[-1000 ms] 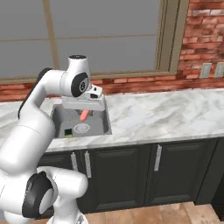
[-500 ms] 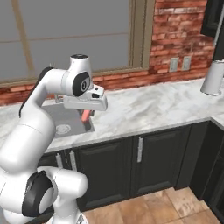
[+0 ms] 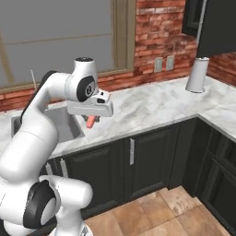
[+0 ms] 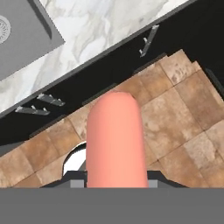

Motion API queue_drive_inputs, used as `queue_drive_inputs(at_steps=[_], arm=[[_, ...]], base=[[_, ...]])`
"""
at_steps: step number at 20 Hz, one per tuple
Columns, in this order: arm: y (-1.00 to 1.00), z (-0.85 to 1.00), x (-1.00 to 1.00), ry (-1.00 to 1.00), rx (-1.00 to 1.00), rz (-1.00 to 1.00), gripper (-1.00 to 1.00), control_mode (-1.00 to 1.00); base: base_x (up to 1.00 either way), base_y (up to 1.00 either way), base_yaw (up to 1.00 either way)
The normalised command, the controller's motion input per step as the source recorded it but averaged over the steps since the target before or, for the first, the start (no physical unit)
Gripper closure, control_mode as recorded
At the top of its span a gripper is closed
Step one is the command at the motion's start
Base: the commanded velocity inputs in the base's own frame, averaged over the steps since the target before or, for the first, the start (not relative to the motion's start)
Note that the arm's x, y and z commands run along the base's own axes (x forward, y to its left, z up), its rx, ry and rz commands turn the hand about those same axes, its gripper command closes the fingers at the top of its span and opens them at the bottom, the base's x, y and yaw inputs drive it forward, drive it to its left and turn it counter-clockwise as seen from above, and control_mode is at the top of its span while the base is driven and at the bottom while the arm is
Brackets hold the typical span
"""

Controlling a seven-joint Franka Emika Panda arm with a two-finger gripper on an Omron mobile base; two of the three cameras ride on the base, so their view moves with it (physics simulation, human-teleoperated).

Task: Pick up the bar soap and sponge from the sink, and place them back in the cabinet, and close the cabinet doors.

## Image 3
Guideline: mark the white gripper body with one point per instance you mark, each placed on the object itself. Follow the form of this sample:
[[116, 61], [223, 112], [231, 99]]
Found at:
[[89, 108]]

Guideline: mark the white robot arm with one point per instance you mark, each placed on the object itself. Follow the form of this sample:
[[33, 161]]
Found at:
[[37, 129]]

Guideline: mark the steel sink basin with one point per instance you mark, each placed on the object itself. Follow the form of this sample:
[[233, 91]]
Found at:
[[68, 126]]

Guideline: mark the black base cabinet door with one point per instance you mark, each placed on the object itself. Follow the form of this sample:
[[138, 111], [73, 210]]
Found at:
[[152, 161], [56, 167], [100, 175]]

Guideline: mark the black corner base cabinet run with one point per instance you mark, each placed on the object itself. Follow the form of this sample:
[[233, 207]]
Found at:
[[219, 175]]

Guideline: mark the orange-pink sausage-shaped object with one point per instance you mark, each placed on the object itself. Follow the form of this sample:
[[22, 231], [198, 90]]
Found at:
[[90, 123]]

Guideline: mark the thin steel tap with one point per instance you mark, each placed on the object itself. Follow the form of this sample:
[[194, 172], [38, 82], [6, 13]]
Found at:
[[33, 79]]

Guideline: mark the white paper towel roll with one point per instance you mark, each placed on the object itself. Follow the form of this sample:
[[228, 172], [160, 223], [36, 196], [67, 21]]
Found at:
[[197, 74]]

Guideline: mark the window with beige frame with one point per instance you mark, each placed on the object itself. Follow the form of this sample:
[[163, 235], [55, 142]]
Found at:
[[58, 33]]

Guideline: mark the grey wall socket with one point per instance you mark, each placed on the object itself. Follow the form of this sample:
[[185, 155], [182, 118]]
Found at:
[[170, 62], [158, 64]]

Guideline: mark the black wall cabinet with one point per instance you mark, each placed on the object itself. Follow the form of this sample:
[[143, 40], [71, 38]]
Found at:
[[191, 17]]

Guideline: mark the black wall cabinet door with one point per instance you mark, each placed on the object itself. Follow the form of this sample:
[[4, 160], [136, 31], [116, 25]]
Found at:
[[218, 27]]

